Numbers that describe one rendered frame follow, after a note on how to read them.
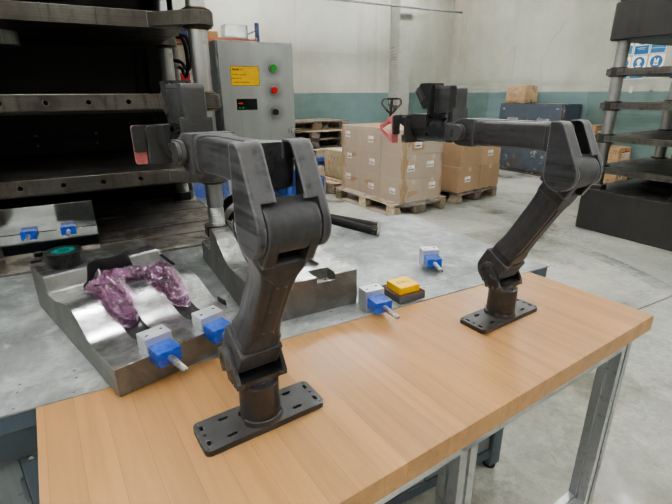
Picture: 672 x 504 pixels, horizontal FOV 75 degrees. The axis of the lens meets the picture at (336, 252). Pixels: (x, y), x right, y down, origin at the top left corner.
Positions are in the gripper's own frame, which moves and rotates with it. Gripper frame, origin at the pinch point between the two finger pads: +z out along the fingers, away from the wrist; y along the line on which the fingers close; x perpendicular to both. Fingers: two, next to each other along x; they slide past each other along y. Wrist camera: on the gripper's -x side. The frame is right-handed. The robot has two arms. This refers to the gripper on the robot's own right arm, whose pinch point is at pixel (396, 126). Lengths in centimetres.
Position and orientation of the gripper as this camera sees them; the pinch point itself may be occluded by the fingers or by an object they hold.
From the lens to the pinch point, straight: 123.5
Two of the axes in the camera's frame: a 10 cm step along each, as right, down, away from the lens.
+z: -5.6, -2.7, 7.9
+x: 0.1, 9.4, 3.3
